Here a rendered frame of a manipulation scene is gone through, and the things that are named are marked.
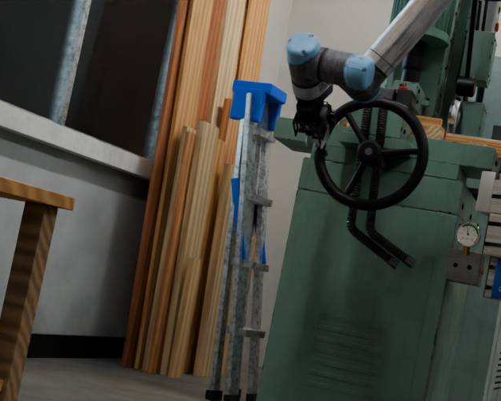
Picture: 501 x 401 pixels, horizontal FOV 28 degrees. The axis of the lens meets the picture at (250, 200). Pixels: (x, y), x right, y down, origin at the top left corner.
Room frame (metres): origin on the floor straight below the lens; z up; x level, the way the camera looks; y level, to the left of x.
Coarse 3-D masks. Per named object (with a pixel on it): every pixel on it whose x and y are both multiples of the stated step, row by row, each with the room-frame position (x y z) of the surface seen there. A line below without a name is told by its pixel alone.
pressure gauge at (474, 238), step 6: (468, 222) 2.50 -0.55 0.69; (456, 228) 2.51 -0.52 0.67; (462, 228) 2.50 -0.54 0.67; (468, 228) 2.50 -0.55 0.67; (474, 228) 2.49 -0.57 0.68; (456, 234) 2.50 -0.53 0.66; (462, 234) 2.50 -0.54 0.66; (474, 234) 2.49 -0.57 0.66; (480, 234) 2.49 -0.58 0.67; (462, 240) 2.50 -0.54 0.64; (468, 240) 2.50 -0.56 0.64; (474, 240) 2.49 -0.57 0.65; (468, 246) 2.49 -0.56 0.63; (474, 246) 2.52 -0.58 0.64; (468, 252) 2.52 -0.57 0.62
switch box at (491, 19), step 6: (492, 6) 3.00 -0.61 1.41; (498, 6) 3.02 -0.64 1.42; (492, 12) 3.00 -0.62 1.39; (480, 18) 3.01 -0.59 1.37; (486, 18) 3.01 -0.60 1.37; (492, 18) 3.00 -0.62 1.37; (498, 18) 3.08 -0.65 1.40; (480, 24) 3.01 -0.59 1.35; (486, 24) 3.00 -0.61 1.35; (492, 24) 3.00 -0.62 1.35; (480, 30) 3.01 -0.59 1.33; (486, 30) 3.00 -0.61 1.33; (492, 30) 3.00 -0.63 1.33
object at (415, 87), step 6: (396, 84) 2.76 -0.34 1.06; (408, 84) 2.75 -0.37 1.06; (414, 84) 2.74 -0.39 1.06; (414, 90) 2.74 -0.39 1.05; (420, 90) 2.76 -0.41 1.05; (420, 96) 2.80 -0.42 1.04; (420, 102) 2.81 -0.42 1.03; (414, 108) 2.76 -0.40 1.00; (420, 108) 2.83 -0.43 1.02; (414, 114) 2.84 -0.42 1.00; (420, 114) 2.85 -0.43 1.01
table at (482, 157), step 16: (288, 128) 2.73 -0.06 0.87; (336, 128) 2.68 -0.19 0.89; (288, 144) 2.82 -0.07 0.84; (304, 144) 2.76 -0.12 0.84; (336, 144) 2.68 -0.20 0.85; (352, 144) 2.58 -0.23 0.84; (384, 144) 2.54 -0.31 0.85; (400, 144) 2.53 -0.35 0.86; (416, 144) 2.61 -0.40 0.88; (432, 144) 2.60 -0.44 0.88; (448, 144) 2.59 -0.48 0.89; (464, 144) 2.57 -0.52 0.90; (432, 160) 2.60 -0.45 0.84; (448, 160) 2.59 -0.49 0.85; (464, 160) 2.57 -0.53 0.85; (480, 160) 2.56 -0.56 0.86; (496, 160) 2.63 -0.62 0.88; (480, 176) 2.70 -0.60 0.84
